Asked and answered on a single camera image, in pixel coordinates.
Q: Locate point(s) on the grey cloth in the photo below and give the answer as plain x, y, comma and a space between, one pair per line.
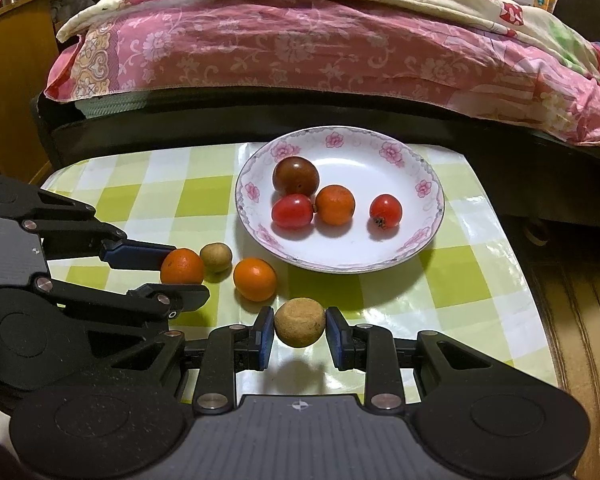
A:
67, 10

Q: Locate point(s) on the rough tan round fruit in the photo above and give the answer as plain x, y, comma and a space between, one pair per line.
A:
300, 322

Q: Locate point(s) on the large dark red tomato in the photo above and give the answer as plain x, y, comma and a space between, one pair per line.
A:
295, 175

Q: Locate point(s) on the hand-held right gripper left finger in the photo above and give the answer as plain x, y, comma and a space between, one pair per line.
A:
266, 332

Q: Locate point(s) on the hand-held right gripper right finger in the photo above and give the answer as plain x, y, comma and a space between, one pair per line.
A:
336, 337

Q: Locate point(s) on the green white checked tablecloth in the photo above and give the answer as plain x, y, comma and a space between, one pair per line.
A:
430, 280

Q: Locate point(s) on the white floral rim plate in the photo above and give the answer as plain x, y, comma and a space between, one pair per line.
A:
360, 245

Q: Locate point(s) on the dark brown headboard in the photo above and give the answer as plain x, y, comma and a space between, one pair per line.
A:
587, 10

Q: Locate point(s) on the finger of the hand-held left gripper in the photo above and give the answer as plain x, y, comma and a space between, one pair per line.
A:
135, 255
180, 294

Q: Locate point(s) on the pink floral bed sheet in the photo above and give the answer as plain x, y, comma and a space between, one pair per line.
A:
280, 45

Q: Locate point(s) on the orange tangerine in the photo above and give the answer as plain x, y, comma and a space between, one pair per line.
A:
335, 205
254, 279
182, 267

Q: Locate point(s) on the dark slipper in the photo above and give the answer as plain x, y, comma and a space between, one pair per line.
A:
536, 232

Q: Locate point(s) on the smooth brown longan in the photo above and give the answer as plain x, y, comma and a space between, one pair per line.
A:
216, 257

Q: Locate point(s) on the striped mattress edge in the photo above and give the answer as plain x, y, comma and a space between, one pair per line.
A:
105, 107

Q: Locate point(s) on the small red tomato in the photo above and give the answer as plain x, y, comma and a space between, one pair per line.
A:
291, 211
386, 210

